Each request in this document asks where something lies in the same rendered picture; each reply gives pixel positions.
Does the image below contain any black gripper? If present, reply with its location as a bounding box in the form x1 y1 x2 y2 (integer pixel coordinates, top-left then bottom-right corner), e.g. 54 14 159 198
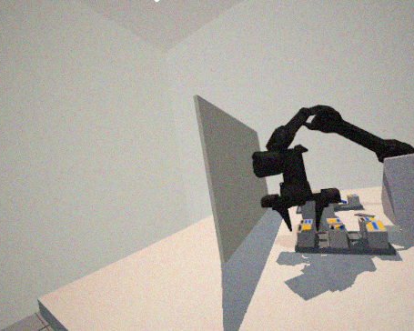
260 170 341 232

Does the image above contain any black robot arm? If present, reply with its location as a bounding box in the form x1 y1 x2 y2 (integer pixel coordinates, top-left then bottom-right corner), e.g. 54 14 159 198
252 105 414 208

